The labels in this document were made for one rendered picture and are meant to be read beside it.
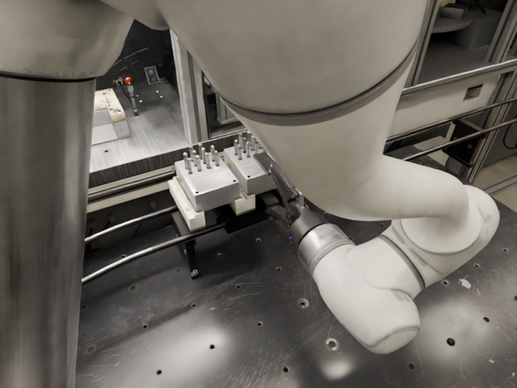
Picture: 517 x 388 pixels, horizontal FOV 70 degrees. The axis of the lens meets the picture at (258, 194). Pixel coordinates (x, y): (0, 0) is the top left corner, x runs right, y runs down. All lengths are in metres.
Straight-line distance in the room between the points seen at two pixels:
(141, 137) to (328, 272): 0.59
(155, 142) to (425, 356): 0.74
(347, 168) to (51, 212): 0.19
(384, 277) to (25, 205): 0.45
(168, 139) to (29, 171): 0.70
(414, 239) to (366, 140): 0.38
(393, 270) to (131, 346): 0.53
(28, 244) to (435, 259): 0.48
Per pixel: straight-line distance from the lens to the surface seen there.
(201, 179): 0.76
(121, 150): 0.92
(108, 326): 0.87
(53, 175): 0.26
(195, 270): 0.89
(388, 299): 0.55
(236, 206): 0.77
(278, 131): 0.17
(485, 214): 0.62
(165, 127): 0.99
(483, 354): 0.90
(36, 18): 0.22
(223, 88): 0.16
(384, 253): 0.57
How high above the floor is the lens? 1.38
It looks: 40 degrees down
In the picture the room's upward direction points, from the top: straight up
